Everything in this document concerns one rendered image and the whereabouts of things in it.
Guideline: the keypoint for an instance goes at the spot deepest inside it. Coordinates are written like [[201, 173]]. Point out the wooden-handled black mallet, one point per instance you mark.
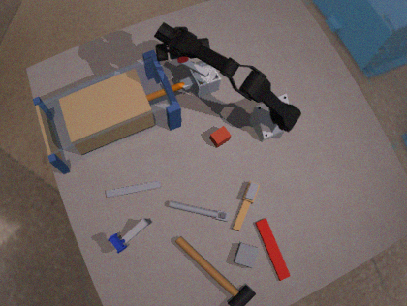
[[240, 297]]

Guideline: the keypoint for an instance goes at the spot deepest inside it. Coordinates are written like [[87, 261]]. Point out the grey flat bar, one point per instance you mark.
[[133, 189]]

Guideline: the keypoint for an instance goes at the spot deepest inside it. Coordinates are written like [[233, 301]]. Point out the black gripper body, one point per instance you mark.
[[162, 50]]

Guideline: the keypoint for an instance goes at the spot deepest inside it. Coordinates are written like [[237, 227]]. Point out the winch handle with blue knob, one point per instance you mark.
[[119, 244]]

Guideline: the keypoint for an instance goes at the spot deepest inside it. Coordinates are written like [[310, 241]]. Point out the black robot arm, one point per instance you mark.
[[256, 87]]

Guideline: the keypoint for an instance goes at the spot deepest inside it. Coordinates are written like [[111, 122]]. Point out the red flat bar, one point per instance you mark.
[[271, 246]]

